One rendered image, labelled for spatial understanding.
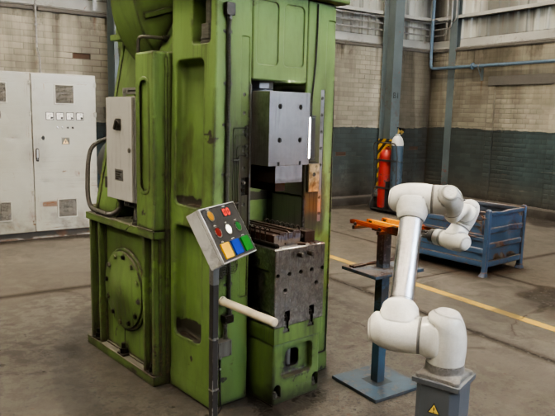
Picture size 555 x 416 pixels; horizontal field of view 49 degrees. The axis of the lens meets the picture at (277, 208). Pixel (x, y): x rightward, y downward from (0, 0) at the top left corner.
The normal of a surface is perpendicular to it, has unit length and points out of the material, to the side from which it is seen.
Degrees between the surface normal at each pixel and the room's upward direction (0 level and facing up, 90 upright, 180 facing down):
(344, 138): 91
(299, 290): 90
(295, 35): 90
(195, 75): 89
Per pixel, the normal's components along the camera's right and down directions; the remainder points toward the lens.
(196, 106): -0.75, 0.07
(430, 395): -0.59, 0.11
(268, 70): 0.66, 0.13
